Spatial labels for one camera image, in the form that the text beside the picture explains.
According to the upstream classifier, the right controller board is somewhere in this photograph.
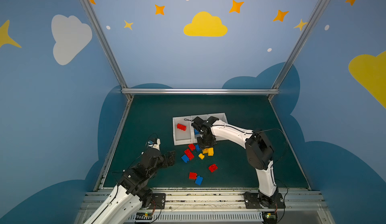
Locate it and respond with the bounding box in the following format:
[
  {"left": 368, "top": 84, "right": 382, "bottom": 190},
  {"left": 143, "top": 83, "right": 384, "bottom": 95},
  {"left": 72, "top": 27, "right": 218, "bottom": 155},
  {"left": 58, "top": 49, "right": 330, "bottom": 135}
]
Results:
[{"left": 262, "top": 212, "right": 278, "bottom": 224}]

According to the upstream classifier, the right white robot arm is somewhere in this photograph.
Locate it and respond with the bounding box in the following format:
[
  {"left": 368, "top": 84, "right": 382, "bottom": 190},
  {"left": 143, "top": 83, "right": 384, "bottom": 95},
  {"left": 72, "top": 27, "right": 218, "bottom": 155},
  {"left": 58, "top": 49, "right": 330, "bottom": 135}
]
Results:
[{"left": 191, "top": 116, "right": 278, "bottom": 199}]

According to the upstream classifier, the controller board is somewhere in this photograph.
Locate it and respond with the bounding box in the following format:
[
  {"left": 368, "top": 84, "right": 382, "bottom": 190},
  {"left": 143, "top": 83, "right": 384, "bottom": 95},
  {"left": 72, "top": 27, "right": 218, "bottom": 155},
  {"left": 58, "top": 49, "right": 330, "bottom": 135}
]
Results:
[
  {"left": 134, "top": 212, "right": 156, "bottom": 223},
  {"left": 262, "top": 212, "right": 278, "bottom": 224}
]

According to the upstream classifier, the blue brick left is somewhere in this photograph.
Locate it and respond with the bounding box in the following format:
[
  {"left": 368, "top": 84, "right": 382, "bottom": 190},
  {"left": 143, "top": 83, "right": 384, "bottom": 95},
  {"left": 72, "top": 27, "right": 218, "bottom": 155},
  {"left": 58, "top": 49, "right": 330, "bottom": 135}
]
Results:
[{"left": 181, "top": 155, "right": 190, "bottom": 163}]

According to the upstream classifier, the white bin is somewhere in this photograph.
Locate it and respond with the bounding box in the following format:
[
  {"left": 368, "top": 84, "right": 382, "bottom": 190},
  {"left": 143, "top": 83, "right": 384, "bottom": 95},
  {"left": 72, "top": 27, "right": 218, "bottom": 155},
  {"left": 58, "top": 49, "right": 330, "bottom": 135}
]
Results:
[
  {"left": 172, "top": 116, "right": 194, "bottom": 146},
  {"left": 191, "top": 116, "right": 213, "bottom": 143},
  {"left": 207, "top": 113, "right": 228, "bottom": 125}
]

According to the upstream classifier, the white left bin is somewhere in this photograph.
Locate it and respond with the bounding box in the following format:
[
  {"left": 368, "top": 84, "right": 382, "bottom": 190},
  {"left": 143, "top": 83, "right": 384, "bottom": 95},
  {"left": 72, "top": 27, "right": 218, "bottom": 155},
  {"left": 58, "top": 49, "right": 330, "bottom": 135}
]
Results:
[{"left": 172, "top": 116, "right": 194, "bottom": 146}]

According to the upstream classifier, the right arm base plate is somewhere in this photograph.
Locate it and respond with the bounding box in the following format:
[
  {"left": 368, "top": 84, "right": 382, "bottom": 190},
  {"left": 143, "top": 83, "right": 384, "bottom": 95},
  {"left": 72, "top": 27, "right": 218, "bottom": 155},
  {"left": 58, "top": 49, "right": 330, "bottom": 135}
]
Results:
[{"left": 243, "top": 192, "right": 285, "bottom": 209}]

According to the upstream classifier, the aluminium rail base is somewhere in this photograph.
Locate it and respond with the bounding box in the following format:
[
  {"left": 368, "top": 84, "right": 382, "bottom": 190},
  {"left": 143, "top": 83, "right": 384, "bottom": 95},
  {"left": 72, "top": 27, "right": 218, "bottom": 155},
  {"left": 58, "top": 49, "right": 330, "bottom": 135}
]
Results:
[{"left": 75, "top": 188, "right": 334, "bottom": 224}]

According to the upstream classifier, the left controller board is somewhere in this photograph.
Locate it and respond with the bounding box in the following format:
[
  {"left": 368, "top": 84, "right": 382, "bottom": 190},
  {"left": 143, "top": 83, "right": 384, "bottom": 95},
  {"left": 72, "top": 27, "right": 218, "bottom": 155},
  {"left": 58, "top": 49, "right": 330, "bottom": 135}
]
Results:
[{"left": 134, "top": 212, "right": 156, "bottom": 223}]

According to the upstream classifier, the right aluminium frame post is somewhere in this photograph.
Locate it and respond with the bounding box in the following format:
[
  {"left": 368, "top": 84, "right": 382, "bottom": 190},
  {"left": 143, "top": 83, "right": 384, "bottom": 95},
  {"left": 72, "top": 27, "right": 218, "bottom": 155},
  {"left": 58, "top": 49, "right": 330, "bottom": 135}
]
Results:
[{"left": 268, "top": 0, "right": 330, "bottom": 101}]

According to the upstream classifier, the left aluminium frame post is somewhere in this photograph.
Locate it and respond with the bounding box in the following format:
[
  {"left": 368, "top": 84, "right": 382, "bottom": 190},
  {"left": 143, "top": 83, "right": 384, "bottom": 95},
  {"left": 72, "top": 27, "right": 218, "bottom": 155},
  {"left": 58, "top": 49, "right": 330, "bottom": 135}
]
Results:
[{"left": 79, "top": 0, "right": 127, "bottom": 90}]

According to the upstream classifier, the aluminium frame post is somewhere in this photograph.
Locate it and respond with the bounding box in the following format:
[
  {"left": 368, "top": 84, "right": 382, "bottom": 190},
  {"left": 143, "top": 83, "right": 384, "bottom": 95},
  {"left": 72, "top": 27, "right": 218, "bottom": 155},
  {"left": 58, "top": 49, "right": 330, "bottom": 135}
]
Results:
[
  {"left": 79, "top": 0, "right": 127, "bottom": 90},
  {"left": 268, "top": 0, "right": 330, "bottom": 101}
]

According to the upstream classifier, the blue brick bottom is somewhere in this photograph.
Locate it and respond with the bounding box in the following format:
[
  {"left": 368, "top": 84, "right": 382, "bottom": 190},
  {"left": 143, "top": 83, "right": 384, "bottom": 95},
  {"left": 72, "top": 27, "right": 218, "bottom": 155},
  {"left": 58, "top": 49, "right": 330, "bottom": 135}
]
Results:
[{"left": 195, "top": 176, "right": 203, "bottom": 186}]

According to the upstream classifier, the white right bin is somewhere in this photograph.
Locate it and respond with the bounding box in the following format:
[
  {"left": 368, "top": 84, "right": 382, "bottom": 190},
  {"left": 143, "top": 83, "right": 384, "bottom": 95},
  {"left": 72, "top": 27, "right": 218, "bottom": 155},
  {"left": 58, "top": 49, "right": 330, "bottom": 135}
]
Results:
[{"left": 207, "top": 113, "right": 228, "bottom": 125}]

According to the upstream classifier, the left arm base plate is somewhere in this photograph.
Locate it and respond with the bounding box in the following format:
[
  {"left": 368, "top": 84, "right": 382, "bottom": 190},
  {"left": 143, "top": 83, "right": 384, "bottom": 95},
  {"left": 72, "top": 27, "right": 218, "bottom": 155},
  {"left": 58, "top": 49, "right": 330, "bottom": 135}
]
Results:
[{"left": 142, "top": 193, "right": 166, "bottom": 210}]

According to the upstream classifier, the red brick right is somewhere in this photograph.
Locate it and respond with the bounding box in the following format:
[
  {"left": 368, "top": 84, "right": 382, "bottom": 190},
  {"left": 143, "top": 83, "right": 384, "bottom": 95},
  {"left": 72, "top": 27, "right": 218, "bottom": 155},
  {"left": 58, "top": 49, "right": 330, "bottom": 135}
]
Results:
[{"left": 208, "top": 164, "right": 218, "bottom": 173}]

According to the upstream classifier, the long red brick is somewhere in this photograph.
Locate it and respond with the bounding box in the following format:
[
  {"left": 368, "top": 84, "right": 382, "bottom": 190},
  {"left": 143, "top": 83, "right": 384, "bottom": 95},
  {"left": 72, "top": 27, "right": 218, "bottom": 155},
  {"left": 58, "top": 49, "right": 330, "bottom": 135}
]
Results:
[
  {"left": 177, "top": 123, "right": 187, "bottom": 131},
  {"left": 184, "top": 149, "right": 195, "bottom": 160}
]

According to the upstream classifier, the white middle bin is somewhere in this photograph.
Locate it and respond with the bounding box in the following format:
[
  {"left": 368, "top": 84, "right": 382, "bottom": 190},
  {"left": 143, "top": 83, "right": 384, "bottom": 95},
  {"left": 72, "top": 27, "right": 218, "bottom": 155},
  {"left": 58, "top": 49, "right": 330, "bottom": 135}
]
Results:
[{"left": 191, "top": 116, "right": 213, "bottom": 143}]

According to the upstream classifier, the red brick bottom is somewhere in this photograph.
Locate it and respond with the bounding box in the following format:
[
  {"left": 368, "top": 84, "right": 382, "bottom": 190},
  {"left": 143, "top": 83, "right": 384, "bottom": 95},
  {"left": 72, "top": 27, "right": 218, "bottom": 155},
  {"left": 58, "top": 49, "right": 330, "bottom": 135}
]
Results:
[{"left": 189, "top": 172, "right": 198, "bottom": 180}]

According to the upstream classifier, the horizontal aluminium frame bar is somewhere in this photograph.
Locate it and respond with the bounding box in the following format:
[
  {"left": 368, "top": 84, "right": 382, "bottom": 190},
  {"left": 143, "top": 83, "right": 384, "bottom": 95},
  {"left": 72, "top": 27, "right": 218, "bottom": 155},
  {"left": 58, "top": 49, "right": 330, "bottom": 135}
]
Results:
[{"left": 121, "top": 88, "right": 279, "bottom": 95}]

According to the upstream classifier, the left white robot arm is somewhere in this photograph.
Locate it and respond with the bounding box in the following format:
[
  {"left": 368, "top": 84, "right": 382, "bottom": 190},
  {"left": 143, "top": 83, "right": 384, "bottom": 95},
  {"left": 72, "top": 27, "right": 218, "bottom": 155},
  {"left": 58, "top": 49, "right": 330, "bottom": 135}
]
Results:
[{"left": 85, "top": 145, "right": 176, "bottom": 224}]

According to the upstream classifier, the red brick top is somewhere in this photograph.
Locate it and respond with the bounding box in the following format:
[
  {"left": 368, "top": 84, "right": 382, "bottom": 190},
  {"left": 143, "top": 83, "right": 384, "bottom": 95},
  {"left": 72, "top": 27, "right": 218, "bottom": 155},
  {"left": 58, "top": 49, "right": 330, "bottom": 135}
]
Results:
[{"left": 189, "top": 144, "right": 196, "bottom": 151}]

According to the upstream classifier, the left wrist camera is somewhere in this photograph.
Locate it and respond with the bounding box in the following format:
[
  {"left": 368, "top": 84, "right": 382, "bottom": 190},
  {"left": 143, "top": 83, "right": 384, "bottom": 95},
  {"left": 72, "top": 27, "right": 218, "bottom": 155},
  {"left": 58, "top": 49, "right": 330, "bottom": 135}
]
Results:
[{"left": 147, "top": 137, "right": 160, "bottom": 151}]

